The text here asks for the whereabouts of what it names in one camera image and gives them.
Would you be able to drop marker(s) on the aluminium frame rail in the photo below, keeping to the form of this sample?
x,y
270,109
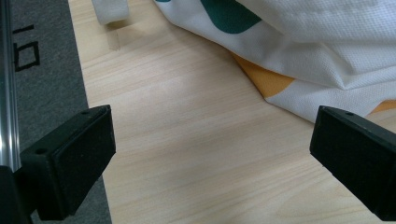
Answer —
x,y
7,84

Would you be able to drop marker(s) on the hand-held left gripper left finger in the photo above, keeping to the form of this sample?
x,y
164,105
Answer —
x,y
74,165

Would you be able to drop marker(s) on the white garment with coloured patches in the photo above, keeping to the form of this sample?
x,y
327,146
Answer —
x,y
311,46

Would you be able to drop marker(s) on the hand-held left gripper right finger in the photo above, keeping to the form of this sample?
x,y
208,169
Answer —
x,y
358,155

